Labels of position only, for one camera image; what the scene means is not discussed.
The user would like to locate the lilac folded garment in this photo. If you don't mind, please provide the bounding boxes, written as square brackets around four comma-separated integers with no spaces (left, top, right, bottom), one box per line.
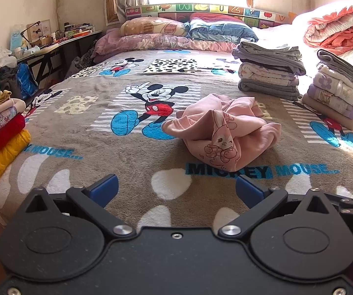
[306,84,353,120]

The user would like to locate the lilac grey folded sheets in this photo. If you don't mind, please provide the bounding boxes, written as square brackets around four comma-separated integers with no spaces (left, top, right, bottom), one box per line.
[232,38,307,76]

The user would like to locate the blue white packet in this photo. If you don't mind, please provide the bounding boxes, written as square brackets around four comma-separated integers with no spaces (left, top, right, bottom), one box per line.
[10,31,23,50]

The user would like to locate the orange white quilt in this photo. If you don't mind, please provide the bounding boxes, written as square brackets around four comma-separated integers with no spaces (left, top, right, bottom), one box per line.
[303,5,353,56]

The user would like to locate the colourful picture headboard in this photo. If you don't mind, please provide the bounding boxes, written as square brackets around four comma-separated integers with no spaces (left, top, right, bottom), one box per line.
[125,2,297,28]

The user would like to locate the white purple flower garment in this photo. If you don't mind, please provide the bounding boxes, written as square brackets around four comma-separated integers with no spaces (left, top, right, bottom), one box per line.
[312,71,353,103]

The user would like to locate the blue plastic bag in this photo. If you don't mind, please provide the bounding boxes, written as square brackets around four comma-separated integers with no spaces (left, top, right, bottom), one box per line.
[16,63,38,99]

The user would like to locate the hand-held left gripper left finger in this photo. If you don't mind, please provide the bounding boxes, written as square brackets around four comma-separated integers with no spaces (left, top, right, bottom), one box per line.
[16,174,137,240]

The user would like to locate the printed cartoon blanket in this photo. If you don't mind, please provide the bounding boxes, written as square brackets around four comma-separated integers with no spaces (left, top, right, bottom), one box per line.
[0,47,353,243]

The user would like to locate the white floral folded garment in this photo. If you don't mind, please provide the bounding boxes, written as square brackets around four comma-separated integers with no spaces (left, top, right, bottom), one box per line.
[237,62,300,87]

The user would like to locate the yellow folded garment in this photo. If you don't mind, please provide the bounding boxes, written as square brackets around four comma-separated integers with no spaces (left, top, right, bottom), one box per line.
[0,128,32,182]

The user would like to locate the dark patterned cloth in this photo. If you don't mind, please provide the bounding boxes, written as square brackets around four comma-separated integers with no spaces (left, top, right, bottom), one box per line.
[64,41,103,79]

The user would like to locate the pale pink folded garment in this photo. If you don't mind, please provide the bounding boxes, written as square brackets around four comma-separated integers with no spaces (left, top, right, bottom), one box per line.
[0,98,26,130]

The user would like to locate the pale picture board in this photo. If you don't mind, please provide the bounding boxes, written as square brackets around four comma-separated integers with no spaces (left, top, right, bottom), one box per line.
[27,19,52,42]

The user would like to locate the tan patterned pillow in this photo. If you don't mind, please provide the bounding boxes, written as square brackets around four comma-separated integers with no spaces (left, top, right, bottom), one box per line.
[119,17,191,37]

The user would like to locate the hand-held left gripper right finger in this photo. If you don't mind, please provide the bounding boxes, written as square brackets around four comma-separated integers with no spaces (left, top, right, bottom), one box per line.
[218,175,344,240]

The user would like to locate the pink floral long pillow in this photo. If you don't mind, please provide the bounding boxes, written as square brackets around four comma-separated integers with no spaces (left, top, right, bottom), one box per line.
[91,28,241,65]

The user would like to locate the red folded garment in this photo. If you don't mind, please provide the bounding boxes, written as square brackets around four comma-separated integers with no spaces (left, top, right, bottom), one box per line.
[0,113,26,165]

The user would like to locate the white plastic bag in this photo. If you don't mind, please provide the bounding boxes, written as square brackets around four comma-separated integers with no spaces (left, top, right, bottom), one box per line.
[0,47,18,68]

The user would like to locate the row of small desk items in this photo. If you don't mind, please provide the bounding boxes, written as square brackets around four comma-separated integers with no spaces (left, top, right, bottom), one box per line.
[23,21,96,56]

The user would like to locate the black desk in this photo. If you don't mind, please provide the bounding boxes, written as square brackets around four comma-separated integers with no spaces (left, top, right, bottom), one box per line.
[15,30,104,88]

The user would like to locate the grey striped folded garment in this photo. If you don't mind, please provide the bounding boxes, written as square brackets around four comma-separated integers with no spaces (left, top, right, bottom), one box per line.
[316,48,353,103]

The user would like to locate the black desk lamp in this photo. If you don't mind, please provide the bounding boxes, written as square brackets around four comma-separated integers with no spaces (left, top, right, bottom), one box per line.
[20,20,42,43]

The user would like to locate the pink sweatshirt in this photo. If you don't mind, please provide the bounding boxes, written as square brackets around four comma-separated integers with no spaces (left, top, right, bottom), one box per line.
[162,94,282,173]

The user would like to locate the white duvet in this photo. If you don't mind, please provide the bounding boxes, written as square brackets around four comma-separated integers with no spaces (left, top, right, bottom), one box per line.
[252,1,353,120]

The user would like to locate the blue striped pillow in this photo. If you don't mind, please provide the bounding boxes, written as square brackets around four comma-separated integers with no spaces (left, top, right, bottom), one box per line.
[184,12,258,42]

